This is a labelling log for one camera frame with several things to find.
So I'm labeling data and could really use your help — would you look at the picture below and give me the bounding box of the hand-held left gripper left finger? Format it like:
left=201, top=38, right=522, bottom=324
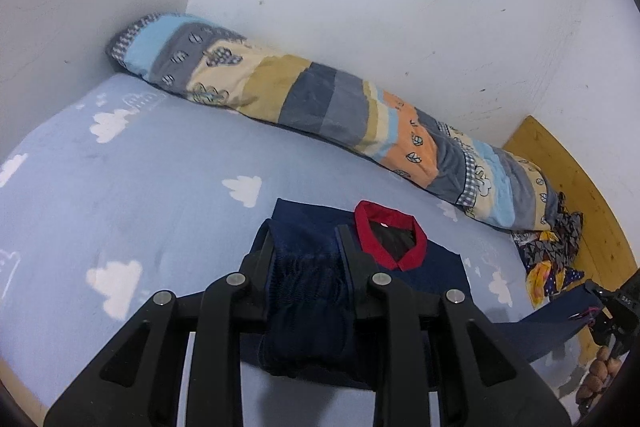
left=44, top=218, right=281, bottom=427

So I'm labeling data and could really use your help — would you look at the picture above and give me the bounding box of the wooden headboard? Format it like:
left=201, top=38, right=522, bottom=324
left=502, top=116, right=638, bottom=365

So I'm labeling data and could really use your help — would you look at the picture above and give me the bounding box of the rolled patchwork leaf print quilt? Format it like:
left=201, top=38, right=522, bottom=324
left=105, top=13, right=566, bottom=233

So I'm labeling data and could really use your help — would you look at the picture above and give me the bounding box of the navy work jacket red collar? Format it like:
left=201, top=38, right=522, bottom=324
left=240, top=198, right=608, bottom=390

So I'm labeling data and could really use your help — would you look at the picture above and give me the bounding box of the colourful patterned cloth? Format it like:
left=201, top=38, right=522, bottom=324
left=510, top=192, right=586, bottom=310

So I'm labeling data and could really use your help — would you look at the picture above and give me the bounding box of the blue cloud print bed sheet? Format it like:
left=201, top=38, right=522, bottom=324
left=0, top=72, right=601, bottom=427

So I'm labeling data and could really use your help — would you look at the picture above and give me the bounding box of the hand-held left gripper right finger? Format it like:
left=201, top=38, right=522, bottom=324
left=334, top=224, right=573, bottom=427

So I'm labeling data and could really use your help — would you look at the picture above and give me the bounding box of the person's right hand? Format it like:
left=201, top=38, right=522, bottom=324
left=575, top=346, right=623, bottom=410

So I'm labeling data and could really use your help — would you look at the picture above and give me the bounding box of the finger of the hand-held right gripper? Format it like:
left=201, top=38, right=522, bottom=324
left=591, top=313, right=630, bottom=359
left=584, top=279, right=615, bottom=310

